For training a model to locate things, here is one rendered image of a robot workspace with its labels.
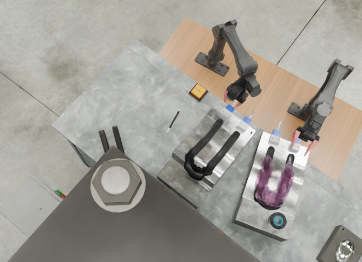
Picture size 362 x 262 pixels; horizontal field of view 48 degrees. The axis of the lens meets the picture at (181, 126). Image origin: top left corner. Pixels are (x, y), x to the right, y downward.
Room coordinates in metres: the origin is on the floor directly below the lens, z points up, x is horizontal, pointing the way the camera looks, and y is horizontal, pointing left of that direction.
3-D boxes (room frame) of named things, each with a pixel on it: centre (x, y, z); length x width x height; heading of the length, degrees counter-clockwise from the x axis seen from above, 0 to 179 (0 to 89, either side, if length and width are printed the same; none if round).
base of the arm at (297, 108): (0.92, -0.68, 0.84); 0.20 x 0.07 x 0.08; 65
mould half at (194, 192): (0.62, -0.15, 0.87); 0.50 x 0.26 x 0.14; 148
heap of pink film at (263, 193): (0.51, -0.49, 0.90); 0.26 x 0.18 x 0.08; 165
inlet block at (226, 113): (0.87, -0.25, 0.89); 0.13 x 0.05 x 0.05; 148
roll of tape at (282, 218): (0.30, -0.50, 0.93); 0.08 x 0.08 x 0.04
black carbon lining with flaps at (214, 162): (0.63, -0.16, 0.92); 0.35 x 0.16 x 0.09; 148
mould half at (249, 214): (0.50, -0.50, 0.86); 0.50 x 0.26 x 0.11; 165
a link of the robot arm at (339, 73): (0.91, -0.68, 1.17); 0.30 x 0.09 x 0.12; 155
